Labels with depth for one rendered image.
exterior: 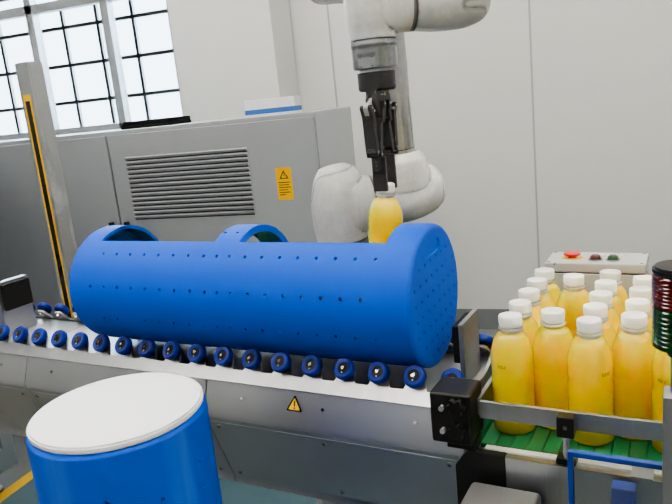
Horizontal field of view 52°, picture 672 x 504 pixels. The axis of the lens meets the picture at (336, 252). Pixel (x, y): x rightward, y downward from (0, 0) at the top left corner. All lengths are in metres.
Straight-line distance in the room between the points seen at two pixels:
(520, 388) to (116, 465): 0.65
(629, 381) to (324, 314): 0.54
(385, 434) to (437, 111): 2.96
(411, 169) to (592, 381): 0.98
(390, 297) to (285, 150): 1.85
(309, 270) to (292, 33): 3.15
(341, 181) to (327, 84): 2.39
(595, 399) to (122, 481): 0.73
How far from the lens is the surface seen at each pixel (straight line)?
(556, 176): 4.07
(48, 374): 1.94
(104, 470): 1.09
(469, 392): 1.15
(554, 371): 1.21
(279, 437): 1.51
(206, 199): 3.23
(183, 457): 1.12
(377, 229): 1.39
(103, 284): 1.66
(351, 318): 1.28
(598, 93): 4.03
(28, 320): 2.20
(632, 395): 1.21
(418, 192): 1.98
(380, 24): 1.36
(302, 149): 2.99
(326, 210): 1.94
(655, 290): 0.88
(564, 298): 1.41
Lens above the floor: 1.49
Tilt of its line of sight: 13 degrees down
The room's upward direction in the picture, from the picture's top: 6 degrees counter-clockwise
